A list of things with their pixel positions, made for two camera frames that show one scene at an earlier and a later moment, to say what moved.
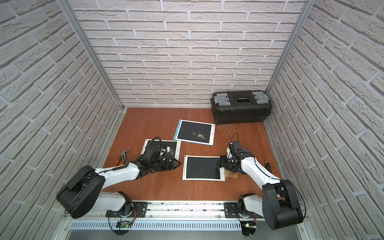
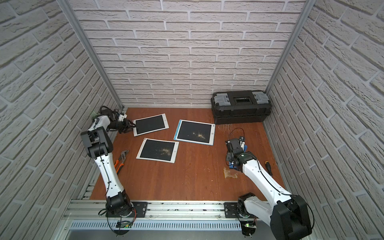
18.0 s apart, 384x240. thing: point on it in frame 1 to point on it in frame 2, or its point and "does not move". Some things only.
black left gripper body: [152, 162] to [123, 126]
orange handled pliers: [123, 156] does not move
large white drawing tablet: [172, 148] does not move
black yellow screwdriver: [268, 166] does not move
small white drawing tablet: [202, 168] to [150, 124]
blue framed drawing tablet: [195, 132] does not move
